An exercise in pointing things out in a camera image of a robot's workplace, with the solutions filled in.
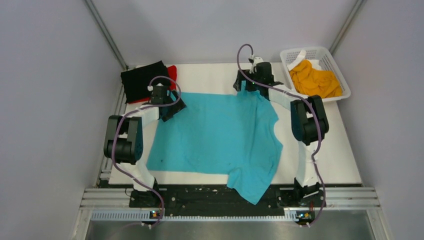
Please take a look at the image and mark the cyan t-shirt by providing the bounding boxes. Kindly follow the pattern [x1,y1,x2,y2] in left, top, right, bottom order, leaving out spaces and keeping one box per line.
[147,90,283,205]

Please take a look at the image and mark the white cable duct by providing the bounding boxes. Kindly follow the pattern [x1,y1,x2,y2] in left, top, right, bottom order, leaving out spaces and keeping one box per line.
[90,209,312,223]

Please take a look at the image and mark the white plastic basket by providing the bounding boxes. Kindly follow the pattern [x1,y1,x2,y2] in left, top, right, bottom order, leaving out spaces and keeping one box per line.
[280,46,351,102]

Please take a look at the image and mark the right aluminium frame post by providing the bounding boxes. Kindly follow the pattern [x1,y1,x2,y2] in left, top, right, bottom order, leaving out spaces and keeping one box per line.
[329,0,367,55]

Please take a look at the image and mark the folded black t-shirt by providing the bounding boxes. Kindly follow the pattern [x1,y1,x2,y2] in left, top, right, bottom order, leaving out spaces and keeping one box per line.
[120,60,172,104]

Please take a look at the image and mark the left aluminium frame post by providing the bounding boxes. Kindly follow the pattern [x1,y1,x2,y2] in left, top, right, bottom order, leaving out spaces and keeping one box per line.
[83,0,129,70]

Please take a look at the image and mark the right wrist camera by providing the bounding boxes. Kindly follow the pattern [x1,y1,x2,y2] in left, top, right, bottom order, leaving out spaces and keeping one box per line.
[248,55,264,66]

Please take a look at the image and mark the white cloth in basket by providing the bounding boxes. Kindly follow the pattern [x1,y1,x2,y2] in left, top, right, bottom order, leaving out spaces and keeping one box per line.
[287,49,322,71]

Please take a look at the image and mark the orange t-shirt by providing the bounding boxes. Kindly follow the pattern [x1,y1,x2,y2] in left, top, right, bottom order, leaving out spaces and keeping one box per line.
[289,59,343,99]

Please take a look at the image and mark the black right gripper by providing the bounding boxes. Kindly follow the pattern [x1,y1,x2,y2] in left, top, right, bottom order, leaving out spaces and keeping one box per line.
[233,70,263,92]

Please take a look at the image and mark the aluminium frame post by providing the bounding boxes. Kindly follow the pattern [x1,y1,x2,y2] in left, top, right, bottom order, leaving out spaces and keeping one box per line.
[329,0,367,55]
[83,0,129,70]

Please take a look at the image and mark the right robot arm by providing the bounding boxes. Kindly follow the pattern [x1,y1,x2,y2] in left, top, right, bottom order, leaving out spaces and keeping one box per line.
[233,62,329,208]

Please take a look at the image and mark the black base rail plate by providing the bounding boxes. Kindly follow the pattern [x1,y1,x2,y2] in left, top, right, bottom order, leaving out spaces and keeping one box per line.
[127,183,327,218]

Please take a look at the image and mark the folded red t-shirt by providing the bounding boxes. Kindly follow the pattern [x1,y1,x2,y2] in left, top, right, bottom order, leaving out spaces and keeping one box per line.
[129,65,178,105]

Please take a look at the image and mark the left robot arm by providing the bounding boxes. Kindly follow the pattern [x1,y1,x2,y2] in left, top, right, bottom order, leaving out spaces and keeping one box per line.
[103,84,186,208]

